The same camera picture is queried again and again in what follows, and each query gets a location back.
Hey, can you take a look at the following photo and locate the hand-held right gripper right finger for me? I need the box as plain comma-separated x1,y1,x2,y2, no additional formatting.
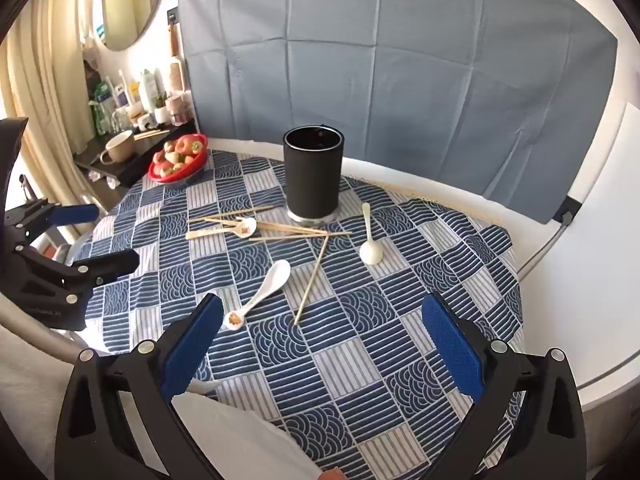
421,294,588,480

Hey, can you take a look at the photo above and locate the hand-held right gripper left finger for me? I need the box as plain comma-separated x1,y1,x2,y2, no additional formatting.
54,294,224,480

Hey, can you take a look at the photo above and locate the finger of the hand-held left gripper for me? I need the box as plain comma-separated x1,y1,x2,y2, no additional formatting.
5,201,100,246
20,249,141,307

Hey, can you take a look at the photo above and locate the white spoon with orange print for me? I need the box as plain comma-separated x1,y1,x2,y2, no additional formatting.
223,259,292,332
220,216,258,237

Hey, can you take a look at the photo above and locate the plain white spoon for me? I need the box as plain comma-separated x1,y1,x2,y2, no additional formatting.
359,202,383,266

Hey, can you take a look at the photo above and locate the black cylindrical utensil holder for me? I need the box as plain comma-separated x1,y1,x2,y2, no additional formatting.
283,124,345,226

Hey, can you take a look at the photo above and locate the beige mug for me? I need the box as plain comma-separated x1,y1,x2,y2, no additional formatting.
99,130,137,165

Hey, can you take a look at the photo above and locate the black shelf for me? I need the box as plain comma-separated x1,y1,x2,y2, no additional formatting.
74,122,201,190

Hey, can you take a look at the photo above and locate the blue patterned tablecloth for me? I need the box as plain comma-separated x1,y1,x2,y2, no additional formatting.
82,149,523,480

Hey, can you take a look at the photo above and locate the person's light clothing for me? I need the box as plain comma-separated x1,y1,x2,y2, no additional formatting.
167,380,323,480

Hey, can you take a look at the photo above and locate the red fruit bowl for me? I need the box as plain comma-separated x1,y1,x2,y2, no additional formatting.
147,132,210,184

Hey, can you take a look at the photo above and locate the cream curtain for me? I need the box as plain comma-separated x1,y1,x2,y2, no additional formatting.
0,0,106,211

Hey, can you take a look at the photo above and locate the row of toiletry bottles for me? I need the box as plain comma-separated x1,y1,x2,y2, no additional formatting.
86,67,193,137

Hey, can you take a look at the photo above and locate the pink jar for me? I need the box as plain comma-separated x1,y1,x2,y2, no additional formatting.
165,94,190,126

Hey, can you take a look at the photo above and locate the grey-blue backdrop cloth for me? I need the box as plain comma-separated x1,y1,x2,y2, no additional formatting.
177,0,621,225

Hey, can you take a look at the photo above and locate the grey power cable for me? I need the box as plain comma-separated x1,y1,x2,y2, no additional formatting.
519,212,573,276

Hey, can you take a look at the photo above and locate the black wall outlet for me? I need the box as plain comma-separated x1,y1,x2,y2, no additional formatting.
552,197,581,226

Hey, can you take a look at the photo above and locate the round wall mirror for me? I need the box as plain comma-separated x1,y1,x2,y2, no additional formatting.
91,0,171,53

